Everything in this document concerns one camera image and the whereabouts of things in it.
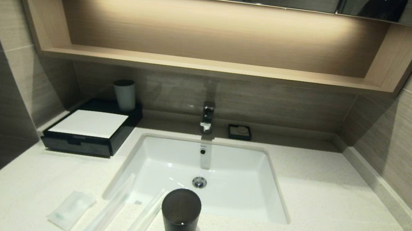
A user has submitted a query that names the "long clear toothbrush pack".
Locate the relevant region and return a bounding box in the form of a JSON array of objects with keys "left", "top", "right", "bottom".
[
  {"left": 119, "top": 184, "right": 168, "bottom": 231},
  {"left": 77, "top": 168, "right": 136, "bottom": 231}
]

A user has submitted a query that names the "black tray box white lid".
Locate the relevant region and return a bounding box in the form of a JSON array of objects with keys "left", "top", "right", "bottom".
[{"left": 40, "top": 93, "right": 144, "bottom": 161}]

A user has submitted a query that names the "chrome faucet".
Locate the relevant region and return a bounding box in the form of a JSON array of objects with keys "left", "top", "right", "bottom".
[{"left": 199, "top": 101, "right": 216, "bottom": 135}]

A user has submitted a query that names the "black soap dish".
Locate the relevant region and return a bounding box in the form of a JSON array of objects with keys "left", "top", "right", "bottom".
[{"left": 227, "top": 124, "right": 253, "bottom": 141}]

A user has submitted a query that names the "chrome sink drain plug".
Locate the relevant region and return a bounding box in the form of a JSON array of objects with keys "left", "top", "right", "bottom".
[{"left": 192, "top": 176, "right": 208, "bottom": 189}]

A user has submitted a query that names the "white ceramic sink basin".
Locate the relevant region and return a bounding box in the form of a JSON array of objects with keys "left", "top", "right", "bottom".
[{"left": 101, "top": 128, "right": 298, "bottom": 226}]

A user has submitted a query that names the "white cup with dark rim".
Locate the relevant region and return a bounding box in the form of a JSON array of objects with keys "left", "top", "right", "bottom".
[{"left": 111, "top": 78, "right": 139, "bottom": 113}]

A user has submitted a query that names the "dark grey tumbler cup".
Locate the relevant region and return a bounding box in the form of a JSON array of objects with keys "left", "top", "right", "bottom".
[{"left": 159, "top": 186, "right": 204, "bottom": 231}]

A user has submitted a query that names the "small white sachet packet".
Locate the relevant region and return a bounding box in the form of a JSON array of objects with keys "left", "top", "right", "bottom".
[{"left": 45, "top": 188, "right": 97, "bottom": 231}]

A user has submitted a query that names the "light wooden wall shelf niche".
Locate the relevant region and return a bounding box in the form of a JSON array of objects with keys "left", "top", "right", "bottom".
[{"left": 0, "top": 0, "right": 412, "bottom": 100}]

